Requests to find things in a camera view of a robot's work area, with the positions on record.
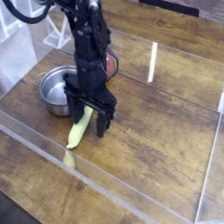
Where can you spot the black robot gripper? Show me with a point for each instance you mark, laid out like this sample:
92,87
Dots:
88,87

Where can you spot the green handled metal spoon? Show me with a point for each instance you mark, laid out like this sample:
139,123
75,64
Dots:
78,130

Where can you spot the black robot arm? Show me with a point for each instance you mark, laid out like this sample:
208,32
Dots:
89,29

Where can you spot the small stainless steel pot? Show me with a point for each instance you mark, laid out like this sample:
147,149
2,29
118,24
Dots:
51,90

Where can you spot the red and white toy mushroom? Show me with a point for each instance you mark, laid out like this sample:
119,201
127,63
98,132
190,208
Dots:
110,66

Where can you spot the black strip on table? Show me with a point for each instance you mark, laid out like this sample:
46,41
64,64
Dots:
178,8

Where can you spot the clear acrylic enclosure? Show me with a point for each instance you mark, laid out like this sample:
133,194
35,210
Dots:
161,161

